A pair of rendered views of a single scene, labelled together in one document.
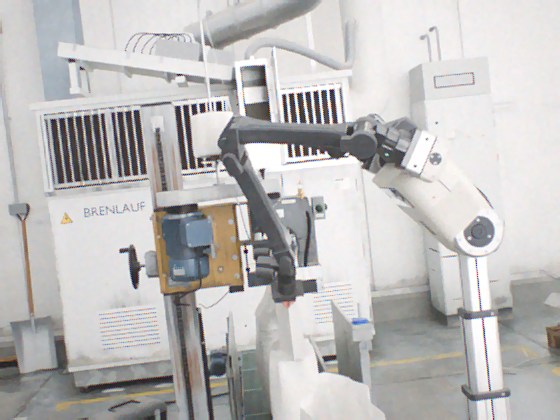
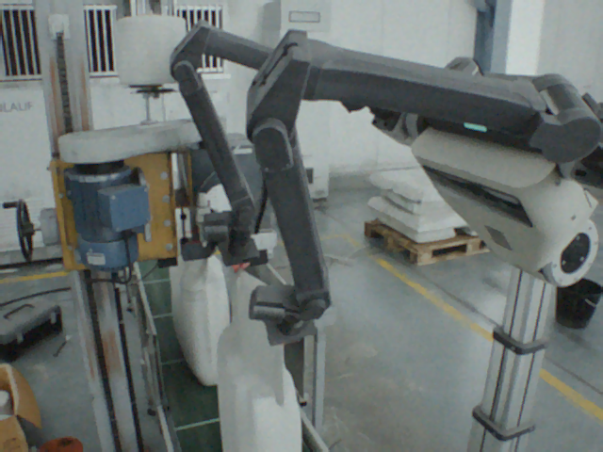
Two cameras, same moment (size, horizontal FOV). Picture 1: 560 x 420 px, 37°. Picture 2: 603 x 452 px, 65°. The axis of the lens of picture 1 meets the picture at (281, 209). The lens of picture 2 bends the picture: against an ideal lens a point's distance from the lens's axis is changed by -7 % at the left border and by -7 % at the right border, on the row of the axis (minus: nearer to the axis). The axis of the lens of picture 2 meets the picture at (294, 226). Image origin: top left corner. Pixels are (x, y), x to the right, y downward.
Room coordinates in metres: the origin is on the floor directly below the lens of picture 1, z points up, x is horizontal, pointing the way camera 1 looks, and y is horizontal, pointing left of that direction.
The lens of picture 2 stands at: (1.78, 0.30, 1.58)
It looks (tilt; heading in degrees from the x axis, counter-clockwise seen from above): 19 degrees down; 341
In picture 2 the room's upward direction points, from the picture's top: straight up
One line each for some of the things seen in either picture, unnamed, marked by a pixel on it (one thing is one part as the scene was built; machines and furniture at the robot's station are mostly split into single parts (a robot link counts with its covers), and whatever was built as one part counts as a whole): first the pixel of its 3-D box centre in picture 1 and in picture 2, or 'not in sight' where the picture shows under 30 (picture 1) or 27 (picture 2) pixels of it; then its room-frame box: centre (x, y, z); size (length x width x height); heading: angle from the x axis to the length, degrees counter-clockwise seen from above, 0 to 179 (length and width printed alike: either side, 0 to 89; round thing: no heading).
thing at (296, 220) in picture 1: (281, 228); (220, 178); (3.34, 0.01, 1.21); 0.30 x 0.25 x 0.30; 3
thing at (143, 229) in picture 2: (209, 235); (135, 197); (3.11, 0.28, 1.23); 0.28 x 0.07 x 0.16; 3
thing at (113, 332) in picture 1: (211, 227); (93, 125); (6.44, 0.56, 1.05); 2.28 x 1.16 x 2.09; 93
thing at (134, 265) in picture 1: (133, 266); (24, 230); (3.25, 0.61, 1.13); 0.18 x 0.11 x 0.18; 3
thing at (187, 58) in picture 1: (175, 45); not in sight; (5.79, 0.61, 2.38); 1.53 x 0.53 x 0.61; 93
